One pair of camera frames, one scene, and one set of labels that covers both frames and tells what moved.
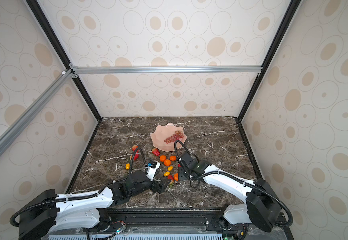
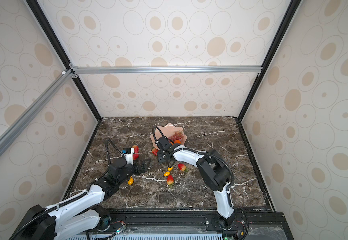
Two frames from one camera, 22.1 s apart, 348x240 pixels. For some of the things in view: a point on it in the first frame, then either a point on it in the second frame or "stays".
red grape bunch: [177, 135] stays
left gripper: [160, 189] → [143, 168]
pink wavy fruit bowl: [163, 131] stays
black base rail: [163, 221] stays
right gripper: [180, 174] → [159, 158]
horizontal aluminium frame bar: [77, 70] stays
